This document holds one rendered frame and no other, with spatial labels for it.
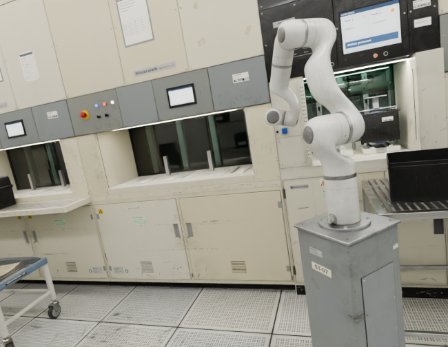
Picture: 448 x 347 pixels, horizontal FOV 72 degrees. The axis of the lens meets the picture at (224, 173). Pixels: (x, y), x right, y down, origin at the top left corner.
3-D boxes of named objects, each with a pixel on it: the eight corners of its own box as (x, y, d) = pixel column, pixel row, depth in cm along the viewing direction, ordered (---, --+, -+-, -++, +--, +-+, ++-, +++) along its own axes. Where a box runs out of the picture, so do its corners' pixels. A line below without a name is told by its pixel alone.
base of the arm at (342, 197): (347, 235, 109) (341, 184, 106) (309, 224, 126) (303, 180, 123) (382, 220, 117) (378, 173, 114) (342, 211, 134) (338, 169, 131)
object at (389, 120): (360, 150, 197) (355, 99, 191) (356, 146, 216) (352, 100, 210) (403, 144, 189) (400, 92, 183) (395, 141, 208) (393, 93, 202)
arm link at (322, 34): (319, 151, 119) (353, 144, 124) (338, 143, 108) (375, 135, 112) (284, 31, 124) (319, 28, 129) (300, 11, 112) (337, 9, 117)
